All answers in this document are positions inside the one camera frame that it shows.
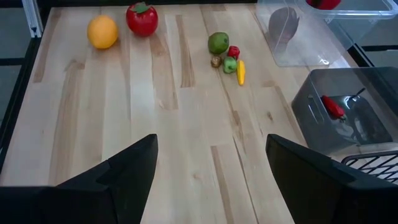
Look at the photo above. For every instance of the small brown potato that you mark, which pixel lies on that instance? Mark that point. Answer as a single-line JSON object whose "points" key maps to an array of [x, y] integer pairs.
{"points": [[216, 61]]}

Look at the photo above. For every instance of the red chili pepper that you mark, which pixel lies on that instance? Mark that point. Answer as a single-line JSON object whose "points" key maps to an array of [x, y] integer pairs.
{"points": [[332, 107]]}

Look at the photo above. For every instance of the clear plastic bin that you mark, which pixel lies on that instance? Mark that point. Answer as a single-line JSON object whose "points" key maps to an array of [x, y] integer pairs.
{"points": [[311, 53]]}

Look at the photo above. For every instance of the small red bell pepper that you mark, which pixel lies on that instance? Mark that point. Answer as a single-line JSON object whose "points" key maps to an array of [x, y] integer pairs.
{"points": [[234, 52]]}

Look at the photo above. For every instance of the small green bell pepper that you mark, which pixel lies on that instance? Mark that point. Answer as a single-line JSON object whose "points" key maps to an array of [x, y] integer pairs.
{"points": [[230, 65]]}

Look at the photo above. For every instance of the dark maroon plum fruit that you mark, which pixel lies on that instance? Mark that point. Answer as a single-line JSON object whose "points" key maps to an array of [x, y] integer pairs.
{"points": [[281, 26]]}

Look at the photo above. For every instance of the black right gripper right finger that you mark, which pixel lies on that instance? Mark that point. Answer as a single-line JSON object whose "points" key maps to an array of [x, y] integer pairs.
{"points": [[326, 199]]}

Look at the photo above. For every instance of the orange fruit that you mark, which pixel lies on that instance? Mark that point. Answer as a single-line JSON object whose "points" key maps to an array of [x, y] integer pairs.
{"points": [[102, 32]]}

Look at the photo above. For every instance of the gray plastic bin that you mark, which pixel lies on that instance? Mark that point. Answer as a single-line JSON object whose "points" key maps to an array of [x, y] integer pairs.
{"points": [[311, 124]]}

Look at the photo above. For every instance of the silver aluminium extrusion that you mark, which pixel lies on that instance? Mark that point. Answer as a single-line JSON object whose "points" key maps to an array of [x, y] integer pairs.
{"points": [[31, 15]]}

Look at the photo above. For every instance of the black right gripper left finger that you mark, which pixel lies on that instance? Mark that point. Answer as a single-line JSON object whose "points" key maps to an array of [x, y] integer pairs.
{"points": [[77, 202]]}

